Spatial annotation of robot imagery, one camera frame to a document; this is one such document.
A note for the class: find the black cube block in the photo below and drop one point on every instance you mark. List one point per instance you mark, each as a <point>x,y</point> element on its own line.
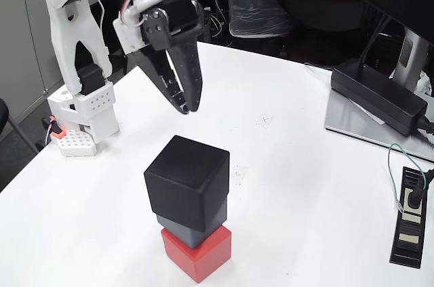
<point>183,182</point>

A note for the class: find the grey cube block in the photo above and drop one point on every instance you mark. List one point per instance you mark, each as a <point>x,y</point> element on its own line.
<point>213,222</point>

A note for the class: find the black computer tower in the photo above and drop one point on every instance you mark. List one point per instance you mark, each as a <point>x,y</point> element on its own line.
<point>207,25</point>

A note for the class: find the bin with plastic bag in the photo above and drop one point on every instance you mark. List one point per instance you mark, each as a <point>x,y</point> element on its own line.
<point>254,2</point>

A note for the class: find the silver monitor stand base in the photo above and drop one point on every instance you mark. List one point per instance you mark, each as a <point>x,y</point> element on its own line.
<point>342,117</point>

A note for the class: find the black chair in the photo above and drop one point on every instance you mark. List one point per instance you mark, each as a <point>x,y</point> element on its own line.
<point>2,114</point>

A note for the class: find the black power adapter brick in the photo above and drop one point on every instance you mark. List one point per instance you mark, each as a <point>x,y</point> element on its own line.
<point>376,93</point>

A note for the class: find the red cube block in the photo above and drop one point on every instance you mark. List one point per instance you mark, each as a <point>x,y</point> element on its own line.
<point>213,260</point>

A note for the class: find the silver monitor stand neck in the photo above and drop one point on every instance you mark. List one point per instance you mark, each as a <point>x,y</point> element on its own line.
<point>408,56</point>

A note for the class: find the crumpled white plastic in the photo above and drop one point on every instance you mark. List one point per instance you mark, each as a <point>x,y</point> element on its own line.
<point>425,83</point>

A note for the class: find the black power plug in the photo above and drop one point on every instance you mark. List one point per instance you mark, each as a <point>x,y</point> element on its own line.
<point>414,197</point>

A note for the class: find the black power strip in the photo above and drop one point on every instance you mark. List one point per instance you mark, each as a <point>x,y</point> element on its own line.
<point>408,246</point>

